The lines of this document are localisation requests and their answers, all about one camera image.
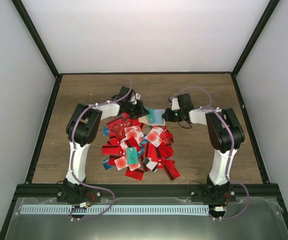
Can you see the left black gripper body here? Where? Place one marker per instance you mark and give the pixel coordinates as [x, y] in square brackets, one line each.
[134, 110]

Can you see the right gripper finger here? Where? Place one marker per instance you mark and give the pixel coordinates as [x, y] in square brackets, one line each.
[164, 112]
[164, 117]

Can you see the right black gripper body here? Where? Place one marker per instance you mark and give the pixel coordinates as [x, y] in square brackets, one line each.
[175, 118]

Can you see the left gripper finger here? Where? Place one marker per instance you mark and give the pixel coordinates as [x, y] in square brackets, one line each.
[139, 115]
[143, 110]

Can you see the beige leather card holder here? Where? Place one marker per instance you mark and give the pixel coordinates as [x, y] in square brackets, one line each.
[160, 122]

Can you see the teal vip card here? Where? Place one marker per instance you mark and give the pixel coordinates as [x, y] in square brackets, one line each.
[152, 116]
[131, 155]

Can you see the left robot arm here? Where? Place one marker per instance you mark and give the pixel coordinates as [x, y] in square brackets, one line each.
[82, 129]

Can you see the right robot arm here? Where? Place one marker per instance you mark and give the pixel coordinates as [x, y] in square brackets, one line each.
[225, 133]

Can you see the white pink gradient card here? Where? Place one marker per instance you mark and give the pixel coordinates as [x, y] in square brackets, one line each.
[134, 132]

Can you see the white red circle card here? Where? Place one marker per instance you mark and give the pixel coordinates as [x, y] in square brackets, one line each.
[156, 135]

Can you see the red card bottom right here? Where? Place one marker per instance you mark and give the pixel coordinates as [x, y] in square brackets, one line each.
[169, 167]

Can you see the red card bottom centre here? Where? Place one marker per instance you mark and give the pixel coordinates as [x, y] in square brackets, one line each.
[135, 174]

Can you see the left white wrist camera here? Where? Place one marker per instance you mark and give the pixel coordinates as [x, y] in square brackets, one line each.
[135, 98]

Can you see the black front frame rail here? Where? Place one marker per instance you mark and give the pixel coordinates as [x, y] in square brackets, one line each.
[195, 192]

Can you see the light blue cable duct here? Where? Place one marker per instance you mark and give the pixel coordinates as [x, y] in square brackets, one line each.
[191, 210]

